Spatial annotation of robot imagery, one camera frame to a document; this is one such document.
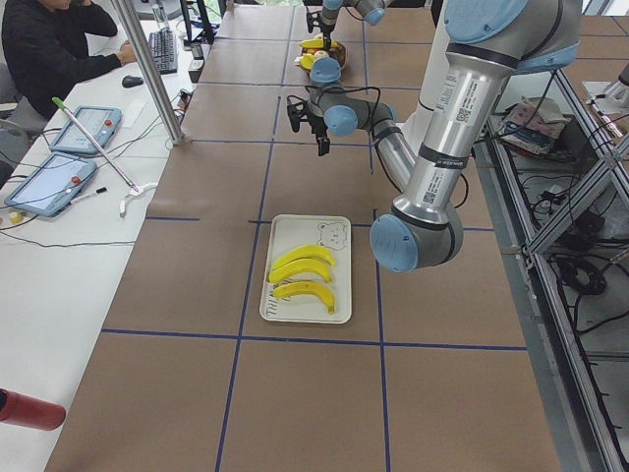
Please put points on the yellow banana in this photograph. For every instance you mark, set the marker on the yellow banana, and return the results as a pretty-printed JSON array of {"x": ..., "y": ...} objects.
[
  {"x": 312, "y": 266},
  {"x": 319, "y": 42},
  {"x": 322, "y": 293},
  {"x": 306, "y": 252}
]

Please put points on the red bottle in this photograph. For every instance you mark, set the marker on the red bottle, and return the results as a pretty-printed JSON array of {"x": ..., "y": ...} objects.
[{"x": 26, "y": 411}]

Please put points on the black keyboard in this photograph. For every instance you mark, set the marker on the black keyboard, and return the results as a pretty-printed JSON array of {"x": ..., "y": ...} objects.
[{"x": 163, "y": 49}]

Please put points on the black computer mouse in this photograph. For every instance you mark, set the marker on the black computer mouse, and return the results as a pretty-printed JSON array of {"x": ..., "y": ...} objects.
[{"x": 129, "y": 82}]

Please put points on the pink grabber stick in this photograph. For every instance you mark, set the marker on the pink grabber stick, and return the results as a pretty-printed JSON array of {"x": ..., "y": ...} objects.
[{"x": 135, "y": 190}]

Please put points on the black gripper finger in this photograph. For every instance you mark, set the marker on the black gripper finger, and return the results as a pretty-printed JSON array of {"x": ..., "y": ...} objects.
[{"x": 323, "y": 145}]

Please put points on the seated person black sweater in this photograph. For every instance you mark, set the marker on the seated person black sweater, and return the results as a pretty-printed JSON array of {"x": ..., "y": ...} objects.
[{"x": 46, "y": 50}]

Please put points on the aluminium frame post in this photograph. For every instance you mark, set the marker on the aluminium frame post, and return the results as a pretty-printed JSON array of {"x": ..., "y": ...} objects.
[{"x": 134, "y": 30}]

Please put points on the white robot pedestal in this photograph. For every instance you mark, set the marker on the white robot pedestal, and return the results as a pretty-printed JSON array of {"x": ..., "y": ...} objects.
[{"x": 414, "y": 128}]

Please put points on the yellow lemon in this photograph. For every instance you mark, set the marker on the yellow lemon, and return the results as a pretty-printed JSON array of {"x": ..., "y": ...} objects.
[{"x": 307, "y": 61}]

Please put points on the white rectangular bear plate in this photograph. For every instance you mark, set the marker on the white rectangular bear plate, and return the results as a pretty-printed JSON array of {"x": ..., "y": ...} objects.
[{"x": 307, "y": 276}]

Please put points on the blue teach pendant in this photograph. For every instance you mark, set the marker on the blue teach pendant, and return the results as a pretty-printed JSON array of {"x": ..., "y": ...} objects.
[
  {"x": 100, "y": 122},
  {"x": 51, "y": 187}
]

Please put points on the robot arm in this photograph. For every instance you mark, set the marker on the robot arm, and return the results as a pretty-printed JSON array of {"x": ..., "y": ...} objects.
[
  {"x": 371, "y": 11},
  {"x": 489, "y": 41}
]

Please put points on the near blue teach pendant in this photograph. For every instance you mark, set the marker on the near blue teach pendant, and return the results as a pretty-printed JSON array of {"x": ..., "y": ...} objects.
[{"x": 51, "y": 187}]

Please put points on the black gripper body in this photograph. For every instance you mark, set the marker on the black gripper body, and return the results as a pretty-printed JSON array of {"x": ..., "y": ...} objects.
[{"x": 320, "y": 126}]

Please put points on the far blue teach pendant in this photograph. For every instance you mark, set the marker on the far blue teach pendant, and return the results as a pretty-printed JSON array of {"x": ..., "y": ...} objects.
[{"x": 100, "y": 122}]

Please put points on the brown wicker basket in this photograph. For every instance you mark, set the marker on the brown wicker basket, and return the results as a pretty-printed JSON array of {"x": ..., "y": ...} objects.
[{"x": 339, "y": 54}]

